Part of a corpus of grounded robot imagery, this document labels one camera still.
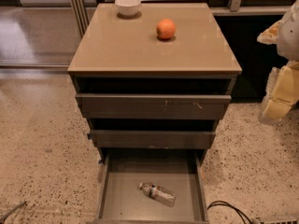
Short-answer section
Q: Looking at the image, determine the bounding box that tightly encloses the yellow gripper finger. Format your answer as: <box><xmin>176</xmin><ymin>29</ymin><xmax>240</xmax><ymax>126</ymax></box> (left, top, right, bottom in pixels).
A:
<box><xmin>257</xmin><ymin>21</ymin><xmax>281</xmax><ymax>45</ymax></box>
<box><xmin>258</xmin><ymin>63</ymin><xmax>299</xmax><ymax>124</ymax></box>

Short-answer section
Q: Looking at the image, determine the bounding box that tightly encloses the clear plastic water bottle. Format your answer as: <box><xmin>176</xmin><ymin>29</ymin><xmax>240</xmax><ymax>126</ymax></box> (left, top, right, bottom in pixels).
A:
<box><xmin>139</xmin><ymin>182</ymin><xmax>177</xmax><ymax>207</ymax></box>

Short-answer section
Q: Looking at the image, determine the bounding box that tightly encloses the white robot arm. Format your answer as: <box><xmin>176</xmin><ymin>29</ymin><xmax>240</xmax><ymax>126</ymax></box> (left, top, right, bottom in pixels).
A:
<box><xmin>257</xmin><ymin>0</ymin><xmax>299</xmax><ymax>125</ymax></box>

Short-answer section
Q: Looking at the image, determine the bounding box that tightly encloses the grey drawer cabinet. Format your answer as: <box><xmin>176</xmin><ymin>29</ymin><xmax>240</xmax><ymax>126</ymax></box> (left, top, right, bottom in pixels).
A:
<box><xmin>68</xmin><ymin>3</ymin><xmax>241</xmax><ymax>161</ymax></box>

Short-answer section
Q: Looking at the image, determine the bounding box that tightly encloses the middle grey drawer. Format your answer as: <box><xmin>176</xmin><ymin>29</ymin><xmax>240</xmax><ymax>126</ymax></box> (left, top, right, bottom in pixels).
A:
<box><xmin>89</xmin><ymin>130</ymin><xmax>216</xmax><ymax>149</ymax></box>

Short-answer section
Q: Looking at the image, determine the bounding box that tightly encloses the top grey drawer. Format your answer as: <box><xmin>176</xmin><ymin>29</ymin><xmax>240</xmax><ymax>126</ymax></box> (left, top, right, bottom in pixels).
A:
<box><xmin>76</xmin><ymin>93</ymin><xmax>231</xmax><ymax>120</ymax></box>

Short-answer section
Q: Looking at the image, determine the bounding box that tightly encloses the open bottom grey drawer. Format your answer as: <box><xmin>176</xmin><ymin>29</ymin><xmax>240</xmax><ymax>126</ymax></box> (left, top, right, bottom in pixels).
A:
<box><xmin>93</xmin><ymin>153</ymin><xmax>209</xmax><ymax>224</ymax></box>

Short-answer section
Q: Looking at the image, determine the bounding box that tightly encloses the orange fruit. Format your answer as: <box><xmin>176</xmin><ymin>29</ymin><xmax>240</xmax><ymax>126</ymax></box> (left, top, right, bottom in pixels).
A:
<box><xmin>156</xmin><ymin>19</ymin><xmax>176</xmax><ymax>40</ymax></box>

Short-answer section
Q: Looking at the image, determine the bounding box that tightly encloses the grey floor vent box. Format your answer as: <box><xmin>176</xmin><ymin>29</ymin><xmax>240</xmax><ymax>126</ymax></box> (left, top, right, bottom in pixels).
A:
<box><xmin>252</xmin><ymin>216</ymin><xmax>299</xmax><ymax>224</ymax></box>

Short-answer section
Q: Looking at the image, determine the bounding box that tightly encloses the white ceramic bowl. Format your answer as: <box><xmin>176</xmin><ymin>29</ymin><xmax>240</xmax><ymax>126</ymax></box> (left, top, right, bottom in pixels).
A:
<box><xmin>115</xmin><ymin>0</ymin><xmax>141</xmax><ymax>17</ymax></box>

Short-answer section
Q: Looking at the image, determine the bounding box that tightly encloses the grey metal rod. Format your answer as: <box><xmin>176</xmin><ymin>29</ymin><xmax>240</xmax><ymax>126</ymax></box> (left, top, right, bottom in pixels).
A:
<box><xmin>0</xmin><ymin>202</ymin><xmax>26</xmax><ymax>224</ymax></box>

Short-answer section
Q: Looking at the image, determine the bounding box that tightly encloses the black cable on floor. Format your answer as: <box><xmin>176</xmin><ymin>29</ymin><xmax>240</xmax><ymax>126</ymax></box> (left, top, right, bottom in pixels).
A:
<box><xmin>206</xmin><ymin>200</ymin><xmax>254</xmax><ymax>224</ymax></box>

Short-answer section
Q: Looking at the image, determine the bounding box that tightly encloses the metal window frame rail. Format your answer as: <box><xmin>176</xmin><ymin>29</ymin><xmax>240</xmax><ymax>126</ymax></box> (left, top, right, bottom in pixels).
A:
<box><xmin>70</xmin><ymin>0</ymin><xmax>89</xmax><ymax>36</ymax></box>

